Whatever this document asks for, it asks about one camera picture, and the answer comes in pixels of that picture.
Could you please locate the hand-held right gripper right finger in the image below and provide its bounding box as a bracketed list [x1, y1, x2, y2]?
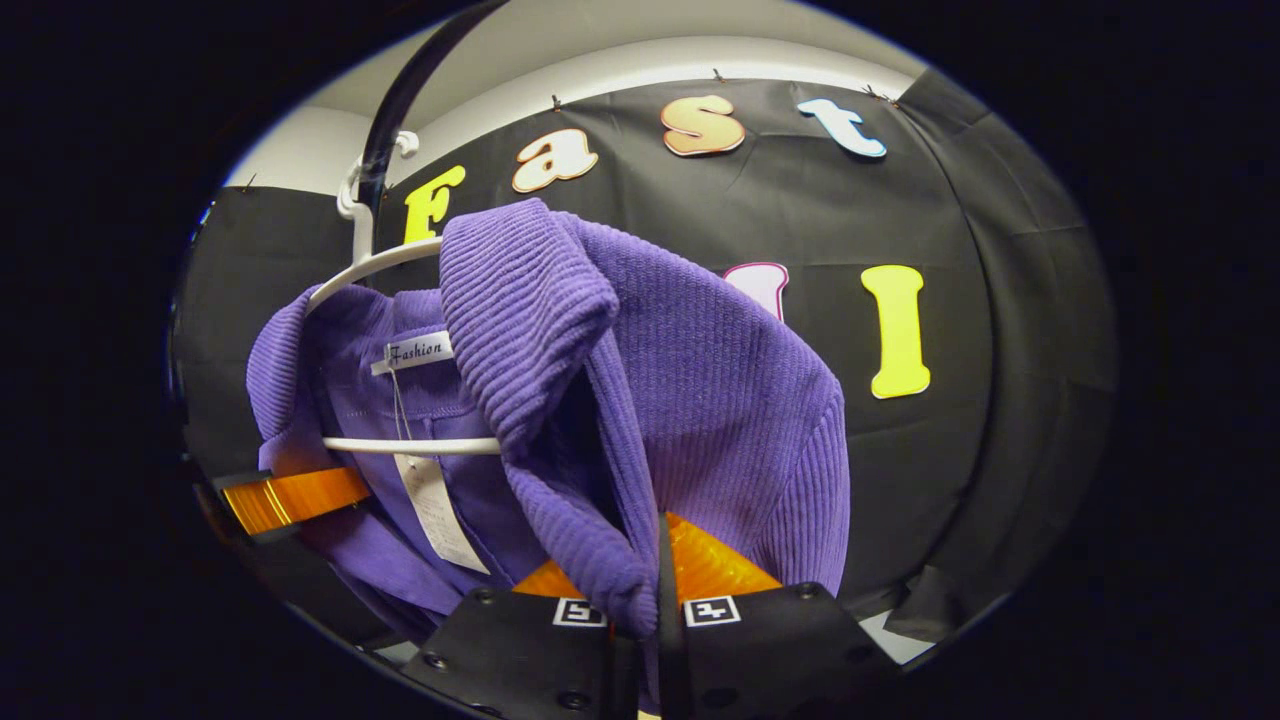
[655, 510, 903, 720]

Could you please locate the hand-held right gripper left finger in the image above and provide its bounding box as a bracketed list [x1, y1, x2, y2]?
[400, 560, 643, 720]

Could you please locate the white plastic clothes hanger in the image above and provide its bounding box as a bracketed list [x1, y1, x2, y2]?
[305, 130, 503, 457]

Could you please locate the purple ribbed knit garment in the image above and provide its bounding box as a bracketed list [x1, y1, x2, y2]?
[245, 197, 851, 701]

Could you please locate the black clothes rack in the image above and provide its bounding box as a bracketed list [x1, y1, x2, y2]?
[355, 0, 511, 216]

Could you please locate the white paper hang tag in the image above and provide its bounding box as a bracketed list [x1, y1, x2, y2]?
[392, 455, 492, 575]

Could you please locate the black backdrop cloth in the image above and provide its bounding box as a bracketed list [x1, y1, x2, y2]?
[170, 75, 1116, 646]

